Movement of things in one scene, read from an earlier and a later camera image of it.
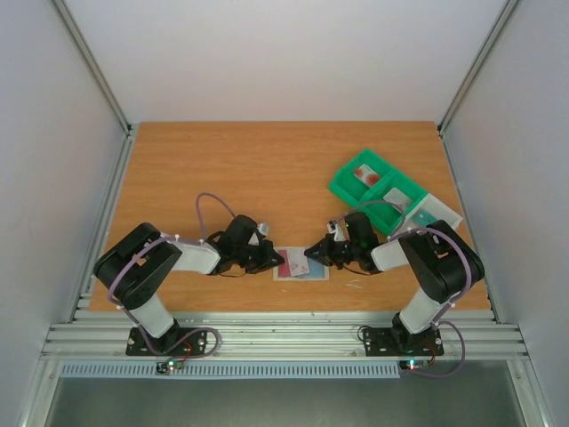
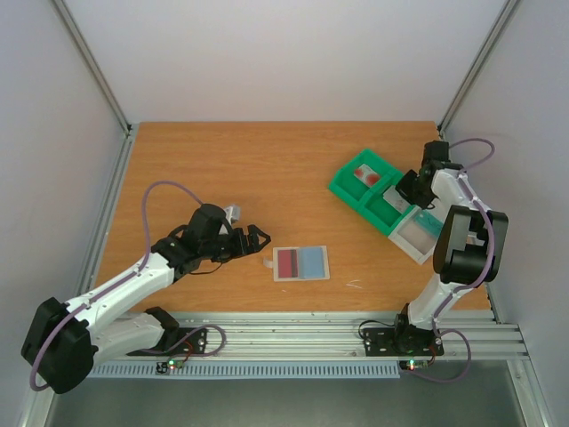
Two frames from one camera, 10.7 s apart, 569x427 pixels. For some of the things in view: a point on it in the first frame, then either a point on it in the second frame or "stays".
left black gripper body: x=252 y=261 -> x=229 y=251
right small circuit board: x=413 y=365 stays
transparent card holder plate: x=298 y=266 stays
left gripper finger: x=274 y=259 -> x=252 y=239
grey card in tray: x=396 y=196 stays
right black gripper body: x=336 y=250 -> x=412 y=187
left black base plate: x=179 y=341 stays
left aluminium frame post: x=93 y=65 stays
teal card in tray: x=424 y=218 stays
